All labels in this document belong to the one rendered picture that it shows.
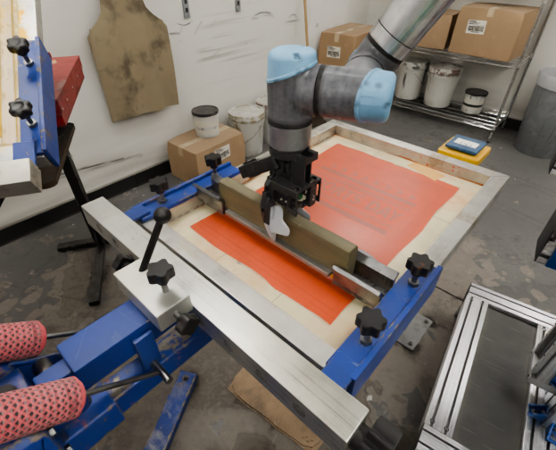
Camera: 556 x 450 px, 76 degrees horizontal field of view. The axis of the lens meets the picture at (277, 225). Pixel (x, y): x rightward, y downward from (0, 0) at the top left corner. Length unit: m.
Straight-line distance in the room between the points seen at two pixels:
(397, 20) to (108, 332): 0.63
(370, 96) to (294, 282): 0.37
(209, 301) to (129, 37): 2.25
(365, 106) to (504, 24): 3.25
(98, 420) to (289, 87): 0.58
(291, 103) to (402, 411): 1.39
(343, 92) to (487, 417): 1.28
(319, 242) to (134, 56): 2.21
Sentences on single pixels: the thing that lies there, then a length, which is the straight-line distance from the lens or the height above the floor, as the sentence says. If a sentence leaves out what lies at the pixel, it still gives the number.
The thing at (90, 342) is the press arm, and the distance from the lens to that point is 0.59.
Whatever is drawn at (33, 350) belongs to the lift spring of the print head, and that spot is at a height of 1.05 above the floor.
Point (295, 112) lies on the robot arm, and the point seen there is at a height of 1.28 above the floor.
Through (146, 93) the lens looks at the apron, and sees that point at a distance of 2.75.
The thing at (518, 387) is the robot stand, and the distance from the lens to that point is 1.68.
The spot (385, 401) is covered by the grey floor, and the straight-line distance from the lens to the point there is 1.70.
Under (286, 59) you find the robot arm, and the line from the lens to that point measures 0.55.
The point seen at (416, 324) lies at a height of 0.01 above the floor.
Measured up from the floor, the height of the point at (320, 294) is 0.96.
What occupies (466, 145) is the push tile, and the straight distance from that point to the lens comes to 1.32.
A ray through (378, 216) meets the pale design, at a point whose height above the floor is 0.96.
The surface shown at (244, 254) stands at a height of 0.96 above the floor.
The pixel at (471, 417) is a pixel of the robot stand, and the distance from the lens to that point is 1.54.
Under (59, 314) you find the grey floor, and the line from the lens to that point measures 2.17.
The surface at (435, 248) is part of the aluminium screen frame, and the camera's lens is 0.80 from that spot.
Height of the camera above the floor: 1.48
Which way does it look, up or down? 39 degrees down
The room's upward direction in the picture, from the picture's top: straight up
